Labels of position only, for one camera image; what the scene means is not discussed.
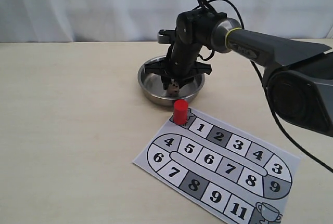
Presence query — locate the stainless steel round bowl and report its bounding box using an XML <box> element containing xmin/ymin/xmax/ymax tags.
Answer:
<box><xmin>137</xmin><ymin>56</ymin><xmax>205</xmax><ymax>107</ymax></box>

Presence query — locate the red cylinder game piece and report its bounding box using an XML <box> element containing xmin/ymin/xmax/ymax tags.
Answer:
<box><xmin>173</xmin><ymin>99</ymin><xmax>188</xmax><ymax>125</ymax></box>

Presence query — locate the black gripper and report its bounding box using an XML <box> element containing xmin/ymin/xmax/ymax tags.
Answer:
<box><xmin>144</xmin><ymin>39</ymin><xmax>212</xmax><ymax>90</ymax></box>

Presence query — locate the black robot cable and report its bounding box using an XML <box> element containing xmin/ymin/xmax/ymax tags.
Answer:
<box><xmin>192</xmin><ymin>0</ymin><xmax>333</xmax><ymax>172</ymax></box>

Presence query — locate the printed paper game board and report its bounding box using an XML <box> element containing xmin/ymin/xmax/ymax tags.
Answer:
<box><xmin>133</xmin><ymin>108</ymin><xmax>299</xmax><ymax>223</ymax></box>

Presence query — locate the small wooden die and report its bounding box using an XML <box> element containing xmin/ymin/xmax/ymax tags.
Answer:
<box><xmin>166</xmin><ymin>83</ymin><xmax>180</xmax><ymax>97</ymax></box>

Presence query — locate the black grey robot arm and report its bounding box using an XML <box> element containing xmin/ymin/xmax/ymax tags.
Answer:
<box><xmin>144</xmin><ymin>9</ymin><xmax>332</xmax><ymax>136</ymax></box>

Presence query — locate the white curtain backdrop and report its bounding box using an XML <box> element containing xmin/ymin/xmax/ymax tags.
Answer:
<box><xmin>1</xmin><ymin>0</ymin><xmax>332</xmax><ymax>42</ymax></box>

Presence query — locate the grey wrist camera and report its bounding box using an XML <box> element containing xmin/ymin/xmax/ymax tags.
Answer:
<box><xmin>157</xmin><ymin>29</ymin><xmax>176</xmax><ymax>45</ymax></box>

